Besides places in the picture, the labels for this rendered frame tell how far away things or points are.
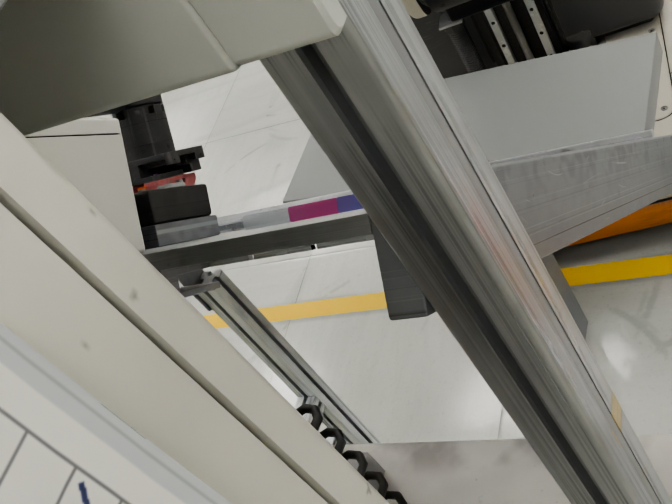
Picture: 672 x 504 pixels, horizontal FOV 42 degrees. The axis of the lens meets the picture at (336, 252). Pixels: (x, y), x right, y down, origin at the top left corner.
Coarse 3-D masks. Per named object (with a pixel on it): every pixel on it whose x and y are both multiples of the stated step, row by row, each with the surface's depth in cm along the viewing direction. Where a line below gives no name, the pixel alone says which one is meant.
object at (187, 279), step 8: (0, 0) 23; (0, 8) 23; (192, 272) 140; (200, 272) 141; (184, 280) 138; (192, 280) 139; (304, 400) 159; (312, 400) 157; (296, 408) 158; (320, 408) 158; (304, 416) 155; (368, 456) 100; (352, 464) 100; (368, 464) 99; (376, 464) 101; (384, 472) 102; (368, 480) 99; (376, 480) 100; (376, 488) 100
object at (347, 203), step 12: (312, 204) 64; (324, 204) 63; (336, 204) 63; (348, 204) 62; (360, 204) 62; (252, 216) 67; (264, 216) 66; (276, 216) 66; (288, 216) 65; (300, 216) 65; (312, 216) 64; (252, 228) 67
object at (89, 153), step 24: (96, 120) 50; (48, 144) 47; (72, 144) 48; (96, 144) 50; (120, 144) 51; (72, 168) 48; (96, 168) 49; (120, 168) 51; (96, 192) 49; (120, 192) 51; (120, 216) 50
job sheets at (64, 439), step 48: (0, 336) 19; (0, 384) 19; (48, 384) 20; (0, 432) 19; (48, 432) 20; (96, 432) 21; (0, 480) 19; (48, 480) 20; (96, 480) 21; (144, 480) 22; (192, 480) 23
